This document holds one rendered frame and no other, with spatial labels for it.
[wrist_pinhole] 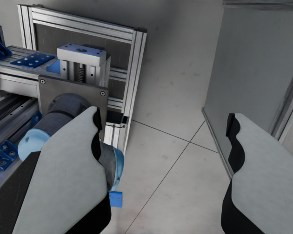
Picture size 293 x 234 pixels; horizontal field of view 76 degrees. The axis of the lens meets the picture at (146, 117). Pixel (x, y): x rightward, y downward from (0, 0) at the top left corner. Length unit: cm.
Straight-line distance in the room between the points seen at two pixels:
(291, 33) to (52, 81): 81
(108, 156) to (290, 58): 68
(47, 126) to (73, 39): 105
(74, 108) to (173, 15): 117
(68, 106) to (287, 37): 78
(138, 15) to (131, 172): 168
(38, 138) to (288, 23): 87
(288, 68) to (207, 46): 92
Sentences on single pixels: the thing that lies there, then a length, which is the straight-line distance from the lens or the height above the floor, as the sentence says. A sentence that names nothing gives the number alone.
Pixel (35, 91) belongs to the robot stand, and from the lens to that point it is 84.
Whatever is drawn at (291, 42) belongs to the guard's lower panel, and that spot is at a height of 88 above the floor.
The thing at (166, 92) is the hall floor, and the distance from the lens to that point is 173.
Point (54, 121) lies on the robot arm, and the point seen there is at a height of 118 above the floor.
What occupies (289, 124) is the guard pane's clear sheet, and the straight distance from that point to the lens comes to 82.
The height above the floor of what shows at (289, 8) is 81.
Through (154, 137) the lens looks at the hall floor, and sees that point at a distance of 199.
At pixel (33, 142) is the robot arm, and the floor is 126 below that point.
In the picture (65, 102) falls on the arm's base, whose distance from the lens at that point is 62.
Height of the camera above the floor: 159
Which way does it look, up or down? 59 degrees down
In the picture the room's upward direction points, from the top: 174 degrees counter-clockwise
